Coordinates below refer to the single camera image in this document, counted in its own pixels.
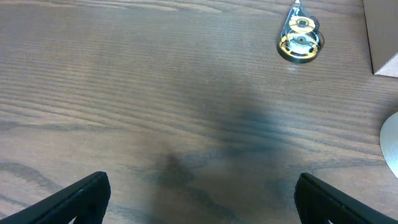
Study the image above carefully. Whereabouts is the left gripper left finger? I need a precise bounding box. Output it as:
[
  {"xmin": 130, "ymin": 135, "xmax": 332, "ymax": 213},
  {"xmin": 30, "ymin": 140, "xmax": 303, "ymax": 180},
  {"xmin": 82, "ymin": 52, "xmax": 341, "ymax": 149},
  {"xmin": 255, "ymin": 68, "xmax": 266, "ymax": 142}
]
[{"xmin": 1, "ymin": 171, "xmax": 111, "ymax": 224}]

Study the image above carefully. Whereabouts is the brown cardboard box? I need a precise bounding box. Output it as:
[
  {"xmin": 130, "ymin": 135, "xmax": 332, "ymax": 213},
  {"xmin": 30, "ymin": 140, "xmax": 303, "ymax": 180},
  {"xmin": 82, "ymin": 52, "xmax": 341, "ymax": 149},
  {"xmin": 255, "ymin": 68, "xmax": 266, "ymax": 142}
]
[{"xmin": 363, "ymin": 0, "xmax": 397, "ymax": 78}]

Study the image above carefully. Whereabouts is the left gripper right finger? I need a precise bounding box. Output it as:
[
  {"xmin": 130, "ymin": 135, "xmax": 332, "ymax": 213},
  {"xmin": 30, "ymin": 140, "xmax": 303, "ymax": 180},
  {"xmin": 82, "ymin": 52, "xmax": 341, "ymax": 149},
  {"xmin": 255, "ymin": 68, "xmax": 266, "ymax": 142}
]
[{"xmin": 294, "ymin": 173, "xmax": 397, "ymax": 224}]

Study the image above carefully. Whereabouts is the white tape roll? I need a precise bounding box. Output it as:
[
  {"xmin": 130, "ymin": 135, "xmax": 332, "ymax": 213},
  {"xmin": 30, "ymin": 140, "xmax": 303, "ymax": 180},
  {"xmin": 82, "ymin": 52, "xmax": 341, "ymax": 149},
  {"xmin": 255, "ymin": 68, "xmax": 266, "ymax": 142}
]
[{"xmin": 379, "ymin": 113, "xmax": 398, "ymax": 177}]

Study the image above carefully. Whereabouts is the yellow black correction tape dispenser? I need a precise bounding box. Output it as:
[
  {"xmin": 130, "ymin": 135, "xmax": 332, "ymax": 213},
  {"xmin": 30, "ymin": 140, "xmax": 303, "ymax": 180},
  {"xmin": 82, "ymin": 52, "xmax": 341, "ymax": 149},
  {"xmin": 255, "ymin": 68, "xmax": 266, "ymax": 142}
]
[{"xmin": 277, "ymin": 0, "xmax": 325, "ymax": 63}]

